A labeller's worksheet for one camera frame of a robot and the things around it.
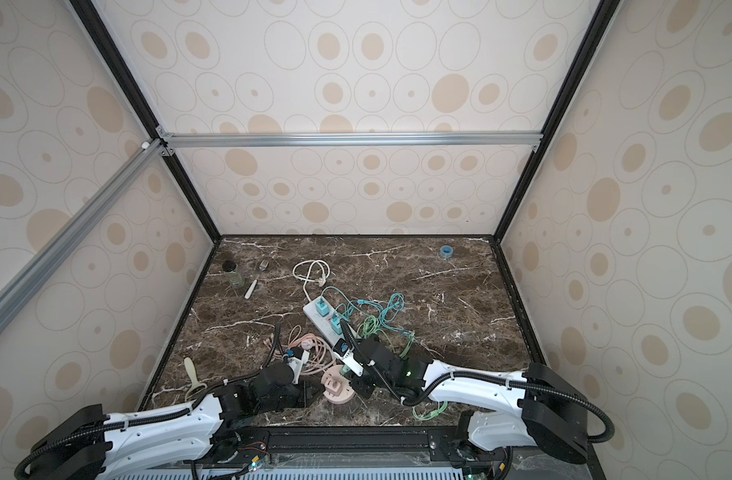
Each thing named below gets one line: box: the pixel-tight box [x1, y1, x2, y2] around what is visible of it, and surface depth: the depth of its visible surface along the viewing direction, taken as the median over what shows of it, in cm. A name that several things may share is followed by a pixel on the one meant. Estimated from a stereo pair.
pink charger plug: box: [321, 365, 344, 396], surface depth 79 cm
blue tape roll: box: [440, 245, 454, 259], surface depth 116 cm
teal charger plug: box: [315, 294, 330, 317], surface depth 94 cm
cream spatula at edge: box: [184, 357, 207, 402], surface depth 87 cm
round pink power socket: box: [321, 373, 355, 404], surface depth 81 cm
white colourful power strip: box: [302, 295, 345, 346], surface depth 94 cm
